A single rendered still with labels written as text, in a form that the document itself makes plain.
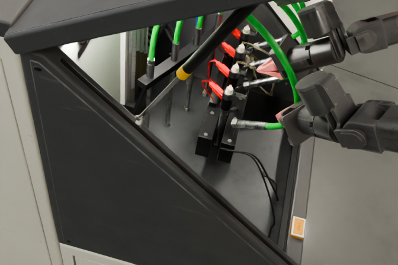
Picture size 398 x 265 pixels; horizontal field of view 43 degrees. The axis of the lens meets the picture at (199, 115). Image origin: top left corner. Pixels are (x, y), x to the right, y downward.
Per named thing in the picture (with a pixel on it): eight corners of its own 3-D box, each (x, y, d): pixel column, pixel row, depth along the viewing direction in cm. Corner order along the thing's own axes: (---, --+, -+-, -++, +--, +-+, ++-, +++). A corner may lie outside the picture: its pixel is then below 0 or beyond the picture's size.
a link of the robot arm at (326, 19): (380, 44, 97) (369, 38, 105) (360, -11, 94) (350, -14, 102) (321, 68, 99) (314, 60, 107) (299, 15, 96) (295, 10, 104)
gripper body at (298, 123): (276, 117, 96) (297, 122, 89) (318, 91, 99) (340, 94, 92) (289, 145, 98) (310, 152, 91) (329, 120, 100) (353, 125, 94)
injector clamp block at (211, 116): (225, 178, 140) (235, 145, 129) (191, 168, 141) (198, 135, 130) (247, 94, 163) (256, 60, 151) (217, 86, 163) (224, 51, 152)
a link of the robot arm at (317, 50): (342, 65, 99) (352, 55, 103) (330, 33, 97) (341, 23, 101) (311, 73, 104) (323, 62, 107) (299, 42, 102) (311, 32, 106)
